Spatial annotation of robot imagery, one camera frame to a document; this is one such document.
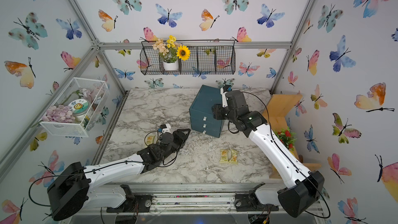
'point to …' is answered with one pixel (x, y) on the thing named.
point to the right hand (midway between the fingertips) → (218, 105)
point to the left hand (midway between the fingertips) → (192, 131)
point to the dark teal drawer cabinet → (200, 111)
